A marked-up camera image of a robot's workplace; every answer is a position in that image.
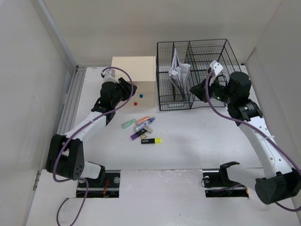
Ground purple cable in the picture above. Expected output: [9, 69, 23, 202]
[52, 67, 135, 226]
[205, 73, 301, 212]

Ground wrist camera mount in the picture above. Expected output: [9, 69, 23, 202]
[207, 60, 223, 86]
[101, 69, 119, 83]

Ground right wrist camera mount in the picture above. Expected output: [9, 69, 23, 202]
[207, 60, 223, 86]

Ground cream drawer cabinet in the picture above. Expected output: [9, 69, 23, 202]
[111, 56, 156, 108]

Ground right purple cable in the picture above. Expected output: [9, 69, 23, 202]
[205, 73, 301, 212]

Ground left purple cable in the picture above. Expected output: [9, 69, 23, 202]
[52, 67, 135, 226]

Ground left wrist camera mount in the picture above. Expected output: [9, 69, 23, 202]
[101, 69, 119, 83]

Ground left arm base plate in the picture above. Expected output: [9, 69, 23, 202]
[86, 170, 121, 198]

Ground yellow cap black highlighter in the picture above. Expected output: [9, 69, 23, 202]
[141, 138, 162, 144]

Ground aluminium rail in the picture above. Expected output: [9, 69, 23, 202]
[47, 65, 87, 170]

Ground purple cap black highlighter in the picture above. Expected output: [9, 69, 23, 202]
[131, 129, 146, 140]

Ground black wire mesh organizer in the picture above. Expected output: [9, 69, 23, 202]
[156, 39, 241, 111]

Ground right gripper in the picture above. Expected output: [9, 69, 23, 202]
[189, 74, 235, 105]

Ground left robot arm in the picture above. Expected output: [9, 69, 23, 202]
[46, 75, 137, 187]

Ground blue correction pen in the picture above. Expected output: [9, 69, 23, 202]
[135, 117, 156, 131]

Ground green translucent highlighter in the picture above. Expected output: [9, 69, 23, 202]
[121, 119, 136, 129]

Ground orange translucent highlighter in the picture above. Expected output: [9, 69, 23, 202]
[135, 116, 150, 125]

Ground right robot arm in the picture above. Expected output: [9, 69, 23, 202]
[190, 71, 301, 205]

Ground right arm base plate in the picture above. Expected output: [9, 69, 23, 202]
[201, 169, 249, 198]

